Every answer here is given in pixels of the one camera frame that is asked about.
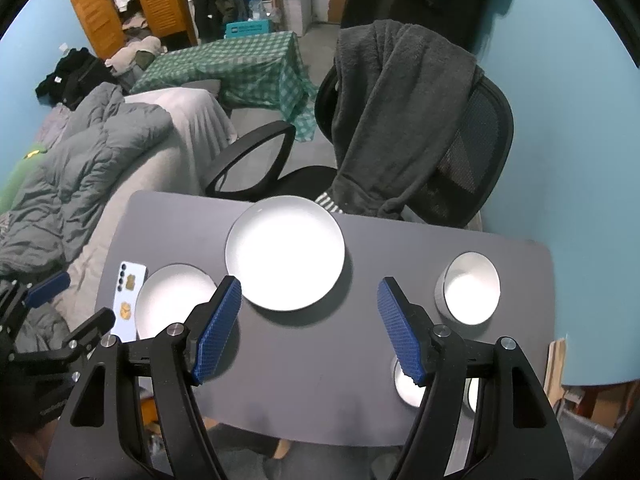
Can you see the beige clothes pile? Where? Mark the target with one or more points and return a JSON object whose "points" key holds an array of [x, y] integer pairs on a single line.
{"points": [[135, 52]]}

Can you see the black clothes pile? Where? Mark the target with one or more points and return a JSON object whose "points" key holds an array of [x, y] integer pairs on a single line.
{"points": [[70, 77]]}

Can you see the dark grey fleece robe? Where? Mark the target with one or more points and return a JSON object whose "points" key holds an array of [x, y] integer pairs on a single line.
{"points": [[390, 110]]}

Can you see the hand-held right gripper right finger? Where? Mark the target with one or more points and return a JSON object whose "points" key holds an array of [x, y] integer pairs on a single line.
{"points": [[400, 330]]}

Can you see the medium white plate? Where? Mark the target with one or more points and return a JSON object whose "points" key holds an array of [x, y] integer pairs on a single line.
{"points": [[165, 300]]}

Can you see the green plush toy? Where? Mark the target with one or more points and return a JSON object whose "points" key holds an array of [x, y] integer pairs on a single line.
{"points": [[20, 170]]}

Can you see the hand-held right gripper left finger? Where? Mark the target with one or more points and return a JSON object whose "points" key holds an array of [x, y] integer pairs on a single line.
{"points": [[217, 330]]}

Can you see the white bowl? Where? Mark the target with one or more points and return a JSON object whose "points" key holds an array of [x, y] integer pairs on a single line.
{"points": [[407, 390], [470, 290]]}

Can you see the teal plastic crate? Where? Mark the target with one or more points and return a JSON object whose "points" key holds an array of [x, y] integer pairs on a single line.
{"points": [[247, 28]]}

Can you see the light blue smartphone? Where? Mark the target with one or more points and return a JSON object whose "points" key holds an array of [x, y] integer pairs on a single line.
{"points": [[131, 290]]}

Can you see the black mesh office chair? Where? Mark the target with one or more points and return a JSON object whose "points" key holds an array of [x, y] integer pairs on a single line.
{"points": [[480, 160]]}

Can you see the green checkered tablecloth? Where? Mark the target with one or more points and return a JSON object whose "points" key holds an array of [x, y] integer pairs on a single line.
{"points": [[235, 65]]}

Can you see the light wooden board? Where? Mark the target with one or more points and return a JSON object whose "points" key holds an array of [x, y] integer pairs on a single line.
{"points": [[555, 365]]}

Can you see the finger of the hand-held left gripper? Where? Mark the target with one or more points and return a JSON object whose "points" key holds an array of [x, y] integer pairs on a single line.
{"points": [[47, 290], [90, 331]]}

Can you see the grey quilted duvet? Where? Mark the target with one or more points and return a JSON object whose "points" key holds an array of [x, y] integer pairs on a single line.
{"points": [[85, 160]]}

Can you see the grey fabric bag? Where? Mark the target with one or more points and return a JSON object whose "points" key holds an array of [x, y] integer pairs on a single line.
{"points": [[590, 432]]}

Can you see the orange wooden wardrobe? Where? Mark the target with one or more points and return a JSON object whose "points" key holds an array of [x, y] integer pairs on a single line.
{"points": [[90, 5]]}

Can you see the large white plate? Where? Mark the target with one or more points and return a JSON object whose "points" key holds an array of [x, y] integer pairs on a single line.
{"points": [[285, 255]]}

